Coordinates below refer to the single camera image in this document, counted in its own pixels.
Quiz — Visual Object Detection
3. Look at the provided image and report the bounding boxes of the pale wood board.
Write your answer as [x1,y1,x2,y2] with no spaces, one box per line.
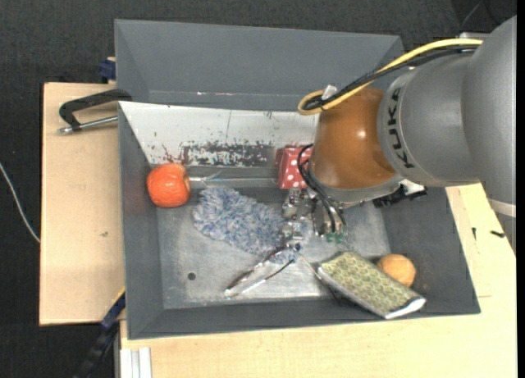
[39,82,126,326]

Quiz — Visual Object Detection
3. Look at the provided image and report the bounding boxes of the orange fruit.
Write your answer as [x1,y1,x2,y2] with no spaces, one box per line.
[146,162,192,209]

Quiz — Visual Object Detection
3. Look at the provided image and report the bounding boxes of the blue and white fluffy cloth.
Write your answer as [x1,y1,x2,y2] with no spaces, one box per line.
[191,186,313,266]

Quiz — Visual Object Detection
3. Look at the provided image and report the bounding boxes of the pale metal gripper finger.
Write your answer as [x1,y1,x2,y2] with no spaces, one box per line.
[229,259,297,298]
[223,245,297,294]

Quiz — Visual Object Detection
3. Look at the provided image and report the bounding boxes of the yellow-orange ball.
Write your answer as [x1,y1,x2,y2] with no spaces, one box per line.
[376,253,418,289]

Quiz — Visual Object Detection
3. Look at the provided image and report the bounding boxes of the grey metal bin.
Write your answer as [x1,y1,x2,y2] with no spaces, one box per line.
[113,18,482,340]

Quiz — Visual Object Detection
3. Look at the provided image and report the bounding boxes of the red box with white dots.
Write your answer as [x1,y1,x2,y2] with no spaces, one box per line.
[276,145,315,191]

